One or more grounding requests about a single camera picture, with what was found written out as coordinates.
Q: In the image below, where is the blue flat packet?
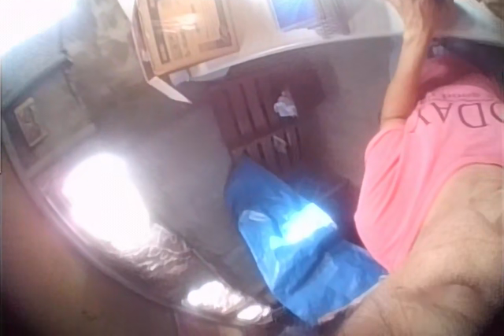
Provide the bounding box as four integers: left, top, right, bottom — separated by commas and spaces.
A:
265, 0, 317, 33

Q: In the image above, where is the blue plastic bag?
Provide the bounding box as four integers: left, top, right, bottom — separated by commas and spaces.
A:
223, 154, 390, 323

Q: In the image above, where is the open cardboard box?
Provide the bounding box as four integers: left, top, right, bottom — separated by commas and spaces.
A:
117, 0, 242, 105

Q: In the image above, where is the silver patterned foil bag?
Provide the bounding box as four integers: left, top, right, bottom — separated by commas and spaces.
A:
128, 223, 277, 326

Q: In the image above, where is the grey patterned cloth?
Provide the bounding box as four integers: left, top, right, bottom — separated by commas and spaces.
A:
58, 0, 137, 95

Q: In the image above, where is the small framed picture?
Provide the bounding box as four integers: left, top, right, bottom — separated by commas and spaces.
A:
13, 95, 51, 149

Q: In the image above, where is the stack of grey sheets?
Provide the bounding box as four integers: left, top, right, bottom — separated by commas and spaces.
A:
309, 0, 352, 37

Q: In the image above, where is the crumpled white paper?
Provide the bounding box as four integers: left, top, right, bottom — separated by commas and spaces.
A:
272, 90, 299, 119

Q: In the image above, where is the grey shelf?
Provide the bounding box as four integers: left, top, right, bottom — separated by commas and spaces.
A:
0, 55, 96, 180

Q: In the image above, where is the dark red slatted crate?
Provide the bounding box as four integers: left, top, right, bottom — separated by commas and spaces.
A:
207, 67, 324, 164

